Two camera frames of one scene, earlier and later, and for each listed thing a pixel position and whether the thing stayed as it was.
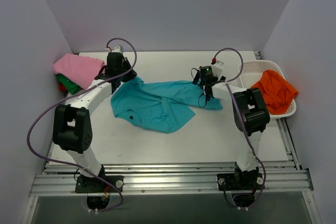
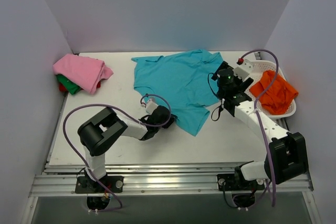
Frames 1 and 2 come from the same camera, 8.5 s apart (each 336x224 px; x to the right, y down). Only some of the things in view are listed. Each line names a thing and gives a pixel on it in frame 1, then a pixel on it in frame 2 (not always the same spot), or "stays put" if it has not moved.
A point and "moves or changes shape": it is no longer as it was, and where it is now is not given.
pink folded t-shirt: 84,69 stays put
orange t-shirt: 277,92 stays put
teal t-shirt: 159,106 moves or changes shape
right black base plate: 240,182 stays put
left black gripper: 128,72 -> 169,117
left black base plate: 88,184 stays put
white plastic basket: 251,73 stays put
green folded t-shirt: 72,88 stays put
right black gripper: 208,81 -> 219,69
